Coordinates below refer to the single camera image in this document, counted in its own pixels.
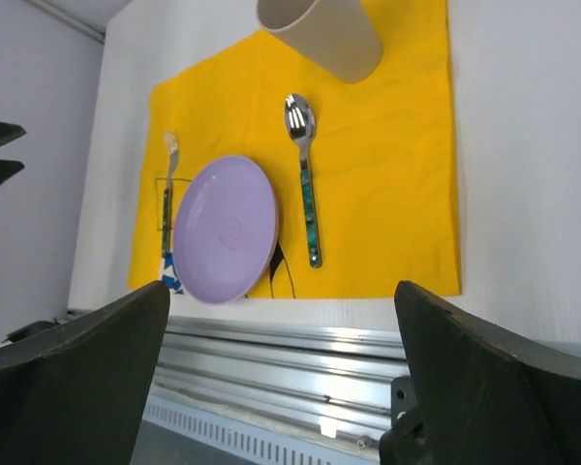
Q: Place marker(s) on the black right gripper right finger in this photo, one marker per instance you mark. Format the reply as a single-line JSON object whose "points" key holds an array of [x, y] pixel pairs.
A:
{"points": [[487, 395]]}

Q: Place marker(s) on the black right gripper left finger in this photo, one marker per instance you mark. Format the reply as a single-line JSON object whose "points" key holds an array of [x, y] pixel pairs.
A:
{"points": [[75, 393]]}

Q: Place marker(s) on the metal fork teal handle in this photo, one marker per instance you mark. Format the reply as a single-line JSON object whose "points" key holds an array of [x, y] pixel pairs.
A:
{"points": [[173, 158]]}

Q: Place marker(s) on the purple plastic plate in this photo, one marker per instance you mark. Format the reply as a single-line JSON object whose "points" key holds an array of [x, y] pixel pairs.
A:
{"points": [[225, 230]]}

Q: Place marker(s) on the yellow pikachu cloth placemat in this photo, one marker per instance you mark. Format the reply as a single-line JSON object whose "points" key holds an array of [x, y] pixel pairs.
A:
{"points": [[383, 161]]}

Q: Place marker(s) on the metal spoon teal handle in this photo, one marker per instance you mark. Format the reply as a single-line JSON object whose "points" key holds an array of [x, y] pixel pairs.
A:
{"points": [[300, 123]]}

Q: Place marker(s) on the beige paper cup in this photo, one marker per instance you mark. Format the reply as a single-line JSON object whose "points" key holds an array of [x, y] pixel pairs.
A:
{"points": [[338, 36]]}

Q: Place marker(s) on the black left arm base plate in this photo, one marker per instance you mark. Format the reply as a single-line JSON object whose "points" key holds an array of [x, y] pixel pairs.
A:
{"points": [[30, 330]]}

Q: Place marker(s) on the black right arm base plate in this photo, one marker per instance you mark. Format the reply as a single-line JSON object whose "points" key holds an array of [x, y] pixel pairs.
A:
{"points": [[405, 441]]}

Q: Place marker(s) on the aluminium mounting rail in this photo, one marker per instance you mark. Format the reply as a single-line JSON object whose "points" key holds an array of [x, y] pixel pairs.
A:
{"points": [[347, 384]]}

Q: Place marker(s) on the slotted grey cable duct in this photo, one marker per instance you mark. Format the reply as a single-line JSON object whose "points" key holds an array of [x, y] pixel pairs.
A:
{"points": [[248, 441]]}

